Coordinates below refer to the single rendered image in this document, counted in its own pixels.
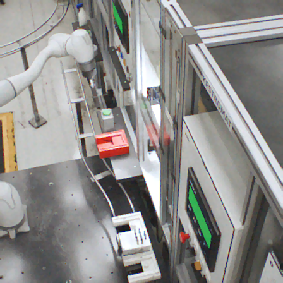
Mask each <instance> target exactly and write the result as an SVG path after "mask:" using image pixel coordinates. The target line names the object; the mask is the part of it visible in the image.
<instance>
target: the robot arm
mask: <svg viewBox="0 0 283 283"><path fill-rule="evenodd" d="M93 52H94V48H93V43H92V40H91V38H90V36H89V34H88V33H87V31H86V30H82V29H79V30H75V31H74V32H73V33H72V34H71V35H70V34H66V33H58V34H55V35H52V36H51V37H50V38H49V40H48V46H47V47H46V48H44V49H43V50H41V51H40V52H39V54H38V55H37V57H36V58H35V60H34V61H33V63H32V65H31V66H30V67H29V68H28V69H27V70H26V72H24V73H20V74H19V75H15V76H11V77H8V78H4V79H2V80H0V108H1V107H2V106H4V105H6V104H8V103H9V102H11V101H12V100H13V99H15V98H16V97H17V96H18V95H19V94H20V93H22V91H24V90H25V89H26V88H28V87H29V86H30V85H31V84H32V83H33V82H34V81H35V80H36V79H37V78H38V77H39V75H40V73H41V71H42V69H43V68H44V66H45V64H46V62H47V60H48V59H50V58H51V57H56V58H59V57H64V56H68V55H70V56H73V57H74V58H76V60H77V63H78V67H79V69H80V71H81V72H82V75H83V77H84V78H87V81H88V83H89V86H90V87H91V89H92V95H93V97H92V98H93V102H94V106H95V108H96V107H100V103H99V102H100V100H99V96H98V94H99V93H97V91H96V87H95V86H96V84H95V78H94V76H95V75H96V74H97V72H96V69H95V67H96V65H95V58H94V56H93ZM29 231H30V228H29V226H28V217H27V206H26V205H22V202H21V198H20V196H19V194H18V192H17V190H16V188H15V187H14V186H13V185H12V184H9V183H7V182H4V181H1V180H0V238H1V237H3V236H7V235H10V237H11V240H12V241H13V240H15V238H16V234H18V233H22V232H29Z"/></svg>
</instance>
